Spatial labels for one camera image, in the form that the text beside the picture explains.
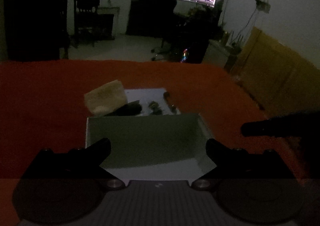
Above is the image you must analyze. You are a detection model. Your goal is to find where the orange cloth covered desktop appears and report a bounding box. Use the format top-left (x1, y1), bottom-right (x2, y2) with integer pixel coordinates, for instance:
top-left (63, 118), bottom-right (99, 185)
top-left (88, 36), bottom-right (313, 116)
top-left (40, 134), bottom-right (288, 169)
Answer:
top-left (0, 59), bottom-right (312, 226)

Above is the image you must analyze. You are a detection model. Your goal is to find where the white paper sheet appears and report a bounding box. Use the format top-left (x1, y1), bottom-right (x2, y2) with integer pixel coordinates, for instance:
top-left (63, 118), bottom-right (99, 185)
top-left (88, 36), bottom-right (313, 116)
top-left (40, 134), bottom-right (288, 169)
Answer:
top-left (124, 88), bottom-right (181, 116)

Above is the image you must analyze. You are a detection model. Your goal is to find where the dark side table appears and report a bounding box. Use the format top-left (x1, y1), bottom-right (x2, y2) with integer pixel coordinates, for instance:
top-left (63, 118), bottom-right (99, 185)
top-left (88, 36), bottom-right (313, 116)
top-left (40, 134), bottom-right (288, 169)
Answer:
top-left (96, 6), bottom-right (121, 41)

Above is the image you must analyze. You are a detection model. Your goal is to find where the computer case with coloured lights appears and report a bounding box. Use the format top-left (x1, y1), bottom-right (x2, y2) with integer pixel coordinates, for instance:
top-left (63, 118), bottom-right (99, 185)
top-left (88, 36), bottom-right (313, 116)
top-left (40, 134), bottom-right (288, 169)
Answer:
top-left (181, 41), bottom-right (209, 64)

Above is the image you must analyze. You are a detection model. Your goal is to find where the dark wooden chair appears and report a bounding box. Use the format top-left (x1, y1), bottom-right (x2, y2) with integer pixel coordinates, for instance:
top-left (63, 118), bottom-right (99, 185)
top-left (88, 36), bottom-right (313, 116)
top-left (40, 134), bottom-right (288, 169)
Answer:
top-left (73, 0), bottom-right (101, 48)

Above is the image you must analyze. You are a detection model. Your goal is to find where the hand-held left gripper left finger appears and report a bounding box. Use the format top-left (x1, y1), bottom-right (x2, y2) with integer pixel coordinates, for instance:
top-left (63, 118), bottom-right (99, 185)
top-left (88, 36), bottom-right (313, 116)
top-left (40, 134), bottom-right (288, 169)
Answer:
top-left (22, 138), bottom-right (125, 191)

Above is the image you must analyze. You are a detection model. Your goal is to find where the wall outlet with cables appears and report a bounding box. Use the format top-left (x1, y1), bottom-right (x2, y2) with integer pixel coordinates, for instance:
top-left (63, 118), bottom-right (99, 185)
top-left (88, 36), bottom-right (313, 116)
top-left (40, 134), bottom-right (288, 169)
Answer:
top-left (255, 0), bottom-right (271, 13)

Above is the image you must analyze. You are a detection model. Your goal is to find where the white cardboard box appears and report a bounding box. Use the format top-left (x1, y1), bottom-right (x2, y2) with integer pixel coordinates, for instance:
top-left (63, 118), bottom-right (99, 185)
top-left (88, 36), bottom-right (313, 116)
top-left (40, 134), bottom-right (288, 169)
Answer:
top-left (85, 113), bottom-right (218, 181)

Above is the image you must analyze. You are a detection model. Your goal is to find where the small dark object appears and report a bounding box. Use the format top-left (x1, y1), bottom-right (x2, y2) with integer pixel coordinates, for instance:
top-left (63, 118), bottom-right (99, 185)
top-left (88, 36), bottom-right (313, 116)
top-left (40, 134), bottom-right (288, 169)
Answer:
top-left (148, 101), bottom-right (163, 115)

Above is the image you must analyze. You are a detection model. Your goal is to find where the black handled knife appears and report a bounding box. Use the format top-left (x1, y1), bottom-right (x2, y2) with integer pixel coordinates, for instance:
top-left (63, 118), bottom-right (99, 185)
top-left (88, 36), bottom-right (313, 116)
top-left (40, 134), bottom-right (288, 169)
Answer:
top-left (163, 91), bottom-right (178, 115)

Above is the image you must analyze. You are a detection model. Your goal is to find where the white cabinet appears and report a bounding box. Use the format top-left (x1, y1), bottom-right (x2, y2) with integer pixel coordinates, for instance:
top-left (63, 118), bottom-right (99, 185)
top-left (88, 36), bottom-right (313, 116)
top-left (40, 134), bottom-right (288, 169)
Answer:
top-left (202, 39), bottom-right (241, 71)

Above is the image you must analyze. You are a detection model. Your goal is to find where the potted plant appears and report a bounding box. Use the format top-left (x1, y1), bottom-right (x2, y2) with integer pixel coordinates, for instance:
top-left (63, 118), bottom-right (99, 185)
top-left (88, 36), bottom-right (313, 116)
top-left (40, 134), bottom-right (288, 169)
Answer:
top-left (187, 0), bottom-right (228, 41)

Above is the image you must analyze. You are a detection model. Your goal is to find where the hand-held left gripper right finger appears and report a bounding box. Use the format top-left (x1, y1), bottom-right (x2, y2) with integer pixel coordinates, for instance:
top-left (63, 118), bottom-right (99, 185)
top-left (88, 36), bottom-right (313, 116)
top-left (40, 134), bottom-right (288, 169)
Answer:
top-left (192, 138), bottom-right (297, 191)

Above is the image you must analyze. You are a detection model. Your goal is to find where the dark lumpy object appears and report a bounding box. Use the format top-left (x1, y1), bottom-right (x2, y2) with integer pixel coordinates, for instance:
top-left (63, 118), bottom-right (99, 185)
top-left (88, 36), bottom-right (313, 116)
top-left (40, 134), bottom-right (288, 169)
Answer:
top-left (110, 100), bottom-right (143, 117)

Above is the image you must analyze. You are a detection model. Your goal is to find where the wooden panel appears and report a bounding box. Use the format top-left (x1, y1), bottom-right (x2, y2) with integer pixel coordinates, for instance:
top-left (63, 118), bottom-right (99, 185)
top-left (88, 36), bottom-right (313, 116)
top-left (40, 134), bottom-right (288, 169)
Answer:
top-left (230, 26), bottom-right (320, 121)

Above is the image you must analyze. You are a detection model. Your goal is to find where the black office chair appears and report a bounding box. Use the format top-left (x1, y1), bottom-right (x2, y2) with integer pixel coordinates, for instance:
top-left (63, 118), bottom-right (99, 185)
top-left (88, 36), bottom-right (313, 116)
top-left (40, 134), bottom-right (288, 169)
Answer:
top-left (151, 0), bottom-right (192, 61)

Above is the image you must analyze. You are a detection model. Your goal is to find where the yellow sponge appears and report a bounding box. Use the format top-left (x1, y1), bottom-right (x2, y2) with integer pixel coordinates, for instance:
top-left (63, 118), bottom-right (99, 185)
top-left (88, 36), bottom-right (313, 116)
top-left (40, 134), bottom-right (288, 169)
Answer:
top-left (84, 80), bottom-right (128, 116)

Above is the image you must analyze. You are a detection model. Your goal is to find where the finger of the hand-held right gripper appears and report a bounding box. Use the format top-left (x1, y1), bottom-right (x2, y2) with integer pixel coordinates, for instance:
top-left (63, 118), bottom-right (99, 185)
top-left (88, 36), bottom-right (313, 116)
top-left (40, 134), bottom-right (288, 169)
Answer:
top-left (241, 113), bottom-right (303, 139)

